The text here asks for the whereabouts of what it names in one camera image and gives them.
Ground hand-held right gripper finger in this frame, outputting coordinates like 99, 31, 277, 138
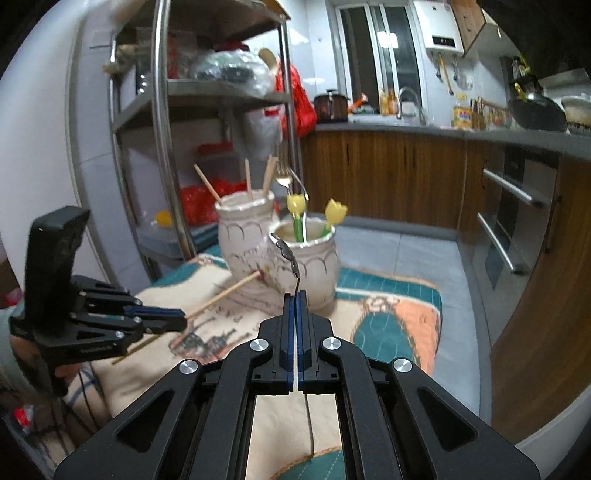
295, 290, 539, 480
54, 292, 295, 480

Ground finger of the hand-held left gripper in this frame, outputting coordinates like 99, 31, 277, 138
74, 318, 188, 340
71, 276, 185, 320

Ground white floral ceramic utensil holder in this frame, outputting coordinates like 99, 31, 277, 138
215, 190, 340, 312

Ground silver flower-shaped spoon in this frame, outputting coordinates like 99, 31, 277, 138
270, 233, 317, 457

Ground yellow tulip utensil yellow-green handle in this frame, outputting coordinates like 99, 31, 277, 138
318, 198, 347, 241

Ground yellow tulip utensil green handle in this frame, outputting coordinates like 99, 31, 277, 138
286, 193, 308, 243

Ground silver fork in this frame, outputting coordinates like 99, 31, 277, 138
288, 167, 309, 203

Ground person's left hand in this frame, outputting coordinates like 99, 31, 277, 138
9, 335, 58, 384

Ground printed quilted table mat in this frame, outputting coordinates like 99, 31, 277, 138
65, 249, 444, 480

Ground red plastic bag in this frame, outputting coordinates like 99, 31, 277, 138
180, 181, 241, 227
276, 62, 318, 138

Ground white refrigerator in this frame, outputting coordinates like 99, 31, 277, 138
0, 9, 139, 296

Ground clear container with red lid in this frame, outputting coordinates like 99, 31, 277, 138
198, 142, 235, 185

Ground steel shelf rack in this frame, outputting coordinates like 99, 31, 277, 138
108, 0, 303, 278

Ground wooden kitchen cabinets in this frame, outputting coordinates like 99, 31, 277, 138
300, 127, 591, 444

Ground white plastic bag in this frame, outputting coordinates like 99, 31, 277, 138
244, 108, 283, 160

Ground dark red pressure cooker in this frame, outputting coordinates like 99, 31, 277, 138
314, 89, 350, 124

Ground built-in oven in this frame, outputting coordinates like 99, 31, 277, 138
475, 145, 561, 291

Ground clear bag with dark contents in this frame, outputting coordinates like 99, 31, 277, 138
190, 48, 277, 99

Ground amber condiment bottle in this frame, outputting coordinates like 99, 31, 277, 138
379, 88, 400, 116

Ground steel kitchen faucet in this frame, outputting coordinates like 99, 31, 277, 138
397, 86, 428, 126

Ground yellow oil bottle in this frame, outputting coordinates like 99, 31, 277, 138
452, 104, 475, 130

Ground grey kitchen countertop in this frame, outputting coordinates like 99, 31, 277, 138
314, 115, 591, 160

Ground kitchen window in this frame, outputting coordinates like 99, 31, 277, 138
333, 4, 428, 116

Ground black wok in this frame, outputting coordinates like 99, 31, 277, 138
508, 74, 568, 133

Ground white water heater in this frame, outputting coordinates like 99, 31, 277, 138
412, 0, 465, 57

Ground white patterned pot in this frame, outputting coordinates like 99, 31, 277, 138
560, 95, 591, 136

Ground wooden wall cabinet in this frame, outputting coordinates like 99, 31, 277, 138
450, 0, 489, 57

